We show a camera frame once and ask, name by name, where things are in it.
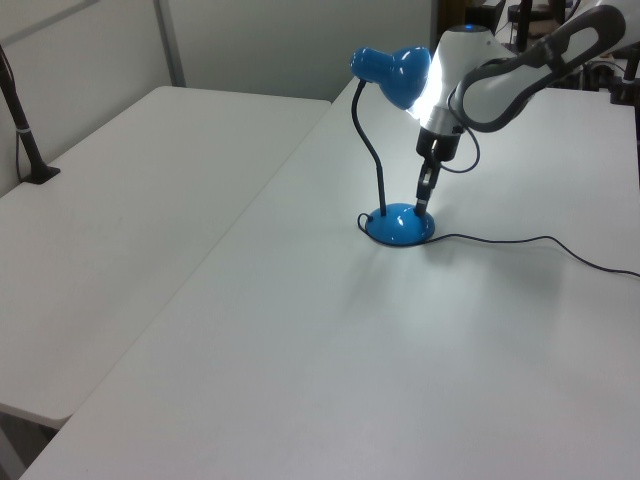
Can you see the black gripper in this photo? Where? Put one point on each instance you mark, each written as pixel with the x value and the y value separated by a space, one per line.
pixel 442 142

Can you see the blue gooseneck desk lamp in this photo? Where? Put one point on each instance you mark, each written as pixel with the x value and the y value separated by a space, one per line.
pixel 400 227

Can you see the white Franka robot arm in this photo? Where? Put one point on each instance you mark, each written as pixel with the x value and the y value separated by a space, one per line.
pixel 495 95

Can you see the black clamp mount with pole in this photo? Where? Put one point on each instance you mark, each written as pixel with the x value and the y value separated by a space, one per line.
pixel 624 90

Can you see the grey partition frame post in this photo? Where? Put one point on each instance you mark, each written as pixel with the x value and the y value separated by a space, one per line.
pixel 170 45

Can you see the black clamped camera stand pole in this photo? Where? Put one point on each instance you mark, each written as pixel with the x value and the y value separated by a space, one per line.
pixel 27 140

